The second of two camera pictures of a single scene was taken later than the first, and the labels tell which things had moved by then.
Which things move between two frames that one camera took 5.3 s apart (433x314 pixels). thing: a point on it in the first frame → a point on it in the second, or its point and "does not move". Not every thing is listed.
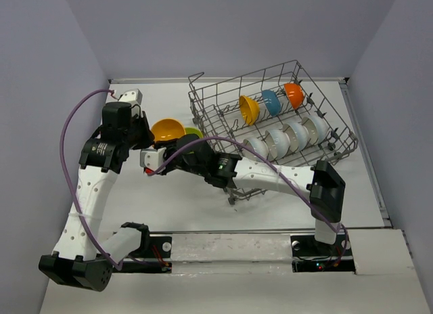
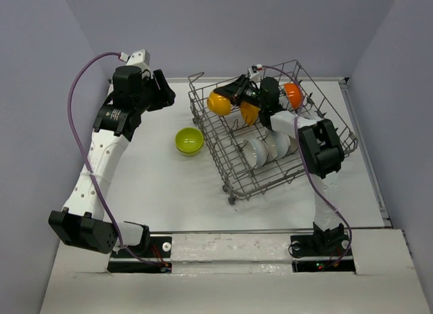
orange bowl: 249,108 does not move
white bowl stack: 258,145 does not move
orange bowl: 166,128 → 218,104
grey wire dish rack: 277,112 does not move
